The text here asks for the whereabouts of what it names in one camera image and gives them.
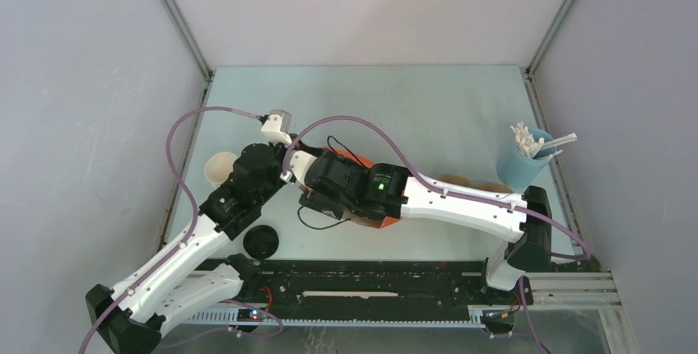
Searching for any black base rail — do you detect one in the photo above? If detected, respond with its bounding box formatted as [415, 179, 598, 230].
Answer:
[174, 257, 533, 324]

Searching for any brown pulp cup carrier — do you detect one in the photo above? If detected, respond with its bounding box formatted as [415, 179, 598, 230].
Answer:
[439, 175, 513, 193]

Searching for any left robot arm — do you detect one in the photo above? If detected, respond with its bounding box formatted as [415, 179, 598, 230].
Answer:
[86, 143, 286, 353]

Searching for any stack of paper cups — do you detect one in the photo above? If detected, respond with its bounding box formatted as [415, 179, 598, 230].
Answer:
[203, 151, 238, 188]

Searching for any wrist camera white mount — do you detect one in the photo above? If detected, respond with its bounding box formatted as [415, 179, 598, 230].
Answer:
[280, 151, 317, 184]
[261, 109, 292, 147]

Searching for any blue cup of stirrers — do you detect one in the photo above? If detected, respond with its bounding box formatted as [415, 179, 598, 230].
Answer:
[496, 122, 578, 189]

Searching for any orange paper bag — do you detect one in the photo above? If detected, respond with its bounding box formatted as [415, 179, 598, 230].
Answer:
[310, 135, 412, 229]

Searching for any stack of black lids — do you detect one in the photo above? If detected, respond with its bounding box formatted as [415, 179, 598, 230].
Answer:
[243, 225, 280, 260]

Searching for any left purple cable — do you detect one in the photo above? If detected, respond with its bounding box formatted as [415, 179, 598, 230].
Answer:
[78, 106, 285, 354]

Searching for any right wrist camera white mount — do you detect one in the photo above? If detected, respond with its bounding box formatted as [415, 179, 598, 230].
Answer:
[280, 151, 317, 184]

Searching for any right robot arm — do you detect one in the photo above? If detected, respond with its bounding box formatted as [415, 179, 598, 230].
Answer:
[289, 151, 552, 303]

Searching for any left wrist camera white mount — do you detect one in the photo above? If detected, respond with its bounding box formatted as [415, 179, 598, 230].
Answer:
[261, 109, 292, 147]

